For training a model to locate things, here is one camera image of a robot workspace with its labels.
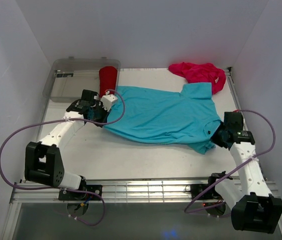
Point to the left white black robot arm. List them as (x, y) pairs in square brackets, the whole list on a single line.
[(43, 159)]

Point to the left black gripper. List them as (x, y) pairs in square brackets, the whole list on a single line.
[(105, 113)]

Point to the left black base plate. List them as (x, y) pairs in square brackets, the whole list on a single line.
[(90, 192)]

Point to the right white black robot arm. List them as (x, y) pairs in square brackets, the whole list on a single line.
[(253, 206)]

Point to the clear plastic bin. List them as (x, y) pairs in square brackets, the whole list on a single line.
[(68, 77)]

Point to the magenta t shirt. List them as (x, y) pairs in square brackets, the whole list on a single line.
[(200, 73)]

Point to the aluminium frame rail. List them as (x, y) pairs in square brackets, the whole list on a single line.
[(119, 191)]

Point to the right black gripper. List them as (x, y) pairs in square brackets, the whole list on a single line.
[(214, 137)]

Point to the rolled red t shirt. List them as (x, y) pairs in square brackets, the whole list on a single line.
[(107, 79)]

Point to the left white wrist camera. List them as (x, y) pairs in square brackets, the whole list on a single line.
[(108, 101)]

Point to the cyan t shirt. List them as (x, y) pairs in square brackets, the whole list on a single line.
[(152, 116)]

